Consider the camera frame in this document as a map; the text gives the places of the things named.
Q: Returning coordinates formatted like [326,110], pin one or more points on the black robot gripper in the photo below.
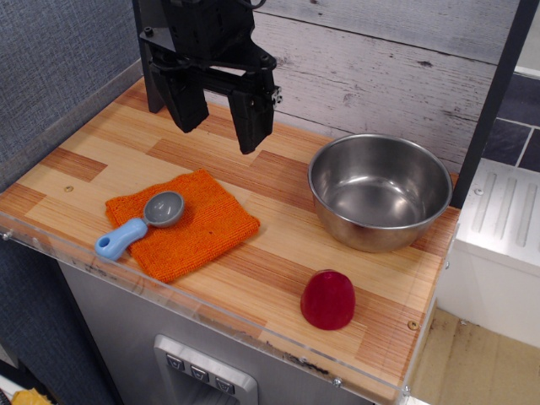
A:
[210,34]

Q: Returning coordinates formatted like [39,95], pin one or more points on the blue handled grey spoon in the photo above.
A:
[161,211]

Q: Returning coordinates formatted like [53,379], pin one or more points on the orange knitted towel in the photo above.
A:
[213,222]

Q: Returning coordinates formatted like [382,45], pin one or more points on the stainless steel bowl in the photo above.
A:
[378,193]

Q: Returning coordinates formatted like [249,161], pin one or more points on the clear acrylic front guard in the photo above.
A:
[374,389]

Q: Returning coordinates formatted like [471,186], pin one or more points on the red plastic fruit half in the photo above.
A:
[328,300]

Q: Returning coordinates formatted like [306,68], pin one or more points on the grey cabinet with dispenser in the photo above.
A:
[160,352]

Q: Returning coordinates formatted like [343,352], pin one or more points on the white toy sink unit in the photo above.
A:
[491,276]

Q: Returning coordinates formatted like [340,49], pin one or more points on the yellow object at corner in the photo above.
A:
[29,397]

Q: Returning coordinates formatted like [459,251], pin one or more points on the black right frame post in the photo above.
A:
[514,43]

